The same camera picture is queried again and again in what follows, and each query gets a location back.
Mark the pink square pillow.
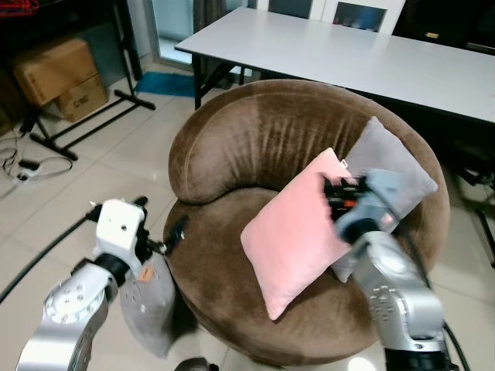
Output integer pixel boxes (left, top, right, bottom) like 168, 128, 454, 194
241, 148, 364, 321

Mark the grey square pillow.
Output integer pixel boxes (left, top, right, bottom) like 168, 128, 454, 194
331, 116, 439, 284

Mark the grey pillow with brown tag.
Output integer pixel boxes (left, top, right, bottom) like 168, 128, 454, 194
119, 254, 178, 359

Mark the brown round velvet sofa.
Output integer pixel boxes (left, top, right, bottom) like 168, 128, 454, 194
162, 79, 452, 366

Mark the teal floor mat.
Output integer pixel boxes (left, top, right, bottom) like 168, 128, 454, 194
133, 71, 195, 99

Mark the small printed cardboard box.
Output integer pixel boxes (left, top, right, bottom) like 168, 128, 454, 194
57, 74, 110, 123

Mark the dark robot foot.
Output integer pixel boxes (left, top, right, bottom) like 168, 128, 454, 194
173, 356, 222, 371

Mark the long white table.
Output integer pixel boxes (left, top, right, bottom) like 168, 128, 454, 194
176, 8, 495, 124

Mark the black metal rack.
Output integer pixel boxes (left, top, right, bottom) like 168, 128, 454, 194
0, 0, 156, 162

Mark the large cardboard box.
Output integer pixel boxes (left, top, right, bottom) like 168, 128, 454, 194
13, 37, 100, 107

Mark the white chair back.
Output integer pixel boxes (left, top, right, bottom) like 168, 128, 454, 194
321, 0, 408, 34
247, 0, 332, 21

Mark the black cabinet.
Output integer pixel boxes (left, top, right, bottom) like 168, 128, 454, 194
393, 0, 495, 55

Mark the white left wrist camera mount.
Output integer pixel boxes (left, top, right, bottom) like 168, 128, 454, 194
92, 199, 149, 268

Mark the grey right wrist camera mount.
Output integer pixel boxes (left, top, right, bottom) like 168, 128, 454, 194
352, 168, 405, 233

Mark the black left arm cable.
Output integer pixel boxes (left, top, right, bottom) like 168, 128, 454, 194
0, 207, 98, 304

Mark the black metal chair frame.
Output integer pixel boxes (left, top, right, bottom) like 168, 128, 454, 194
455, 164, 495, 268

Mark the floor cable with black adapter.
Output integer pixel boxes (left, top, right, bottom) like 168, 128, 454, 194
0, 128, 75, 184

